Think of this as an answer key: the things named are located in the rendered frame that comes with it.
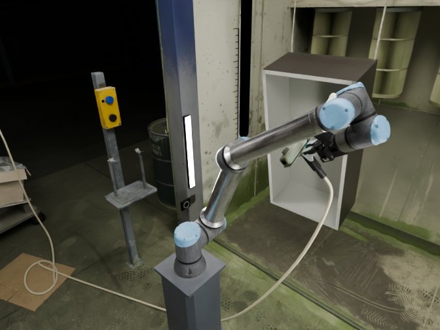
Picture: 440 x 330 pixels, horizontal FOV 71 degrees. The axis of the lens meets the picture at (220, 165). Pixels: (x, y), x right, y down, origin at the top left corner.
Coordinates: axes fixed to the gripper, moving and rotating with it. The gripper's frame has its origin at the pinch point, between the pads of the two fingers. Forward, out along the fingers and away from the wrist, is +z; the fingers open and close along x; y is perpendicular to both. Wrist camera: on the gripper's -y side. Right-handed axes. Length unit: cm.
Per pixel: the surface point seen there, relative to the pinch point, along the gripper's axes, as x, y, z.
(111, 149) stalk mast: -22, -58, 125
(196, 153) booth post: 28, -11, 130
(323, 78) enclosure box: 63, -5, 17
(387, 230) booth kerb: 98, 163, 86
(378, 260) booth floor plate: 60, 159, 80
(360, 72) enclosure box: 75, 5, 5
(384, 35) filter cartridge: 181, 21, 36
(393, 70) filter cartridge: 172, 49, 41
